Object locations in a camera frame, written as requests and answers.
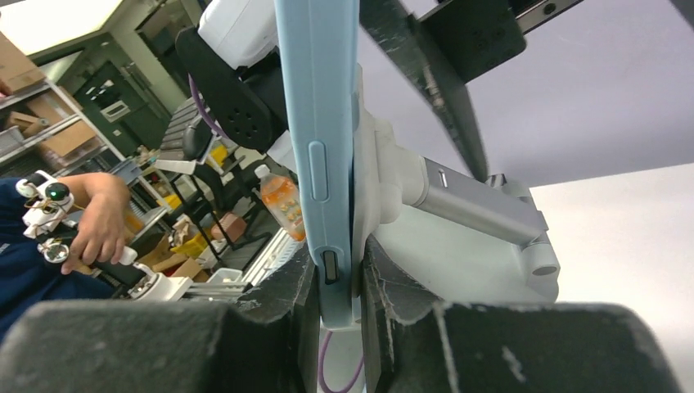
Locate light blue cased phone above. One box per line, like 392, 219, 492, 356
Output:
275, 0, 359, 329

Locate white teleoperation controller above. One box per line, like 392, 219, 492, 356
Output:
15, 169, 194, 303

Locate orange drink bottle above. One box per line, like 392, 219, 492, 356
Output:
255, 164, 306, 242

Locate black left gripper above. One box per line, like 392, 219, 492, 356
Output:
174, 0, 584, 183

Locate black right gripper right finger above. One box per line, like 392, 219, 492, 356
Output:
362, 238, 681, 392

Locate white folding phone stand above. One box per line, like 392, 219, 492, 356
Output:
319, 65, 561, 393

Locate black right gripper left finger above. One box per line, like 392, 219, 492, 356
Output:
1, 248, 319, 392

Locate operator bare hand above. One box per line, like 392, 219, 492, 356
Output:
59, 173, 130, 274

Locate operator dark blue clothing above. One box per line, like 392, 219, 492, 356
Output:
1, 178, 115, 337

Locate metal storage shelf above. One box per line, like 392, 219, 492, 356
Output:
1, 79, 171, 246

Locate brown cardboard box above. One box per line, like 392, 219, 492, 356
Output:
1, 34, 46, 96

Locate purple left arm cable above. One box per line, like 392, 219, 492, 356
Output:
187, 75, 365, 393

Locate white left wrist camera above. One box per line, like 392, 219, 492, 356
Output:
197, 0, 278, 70

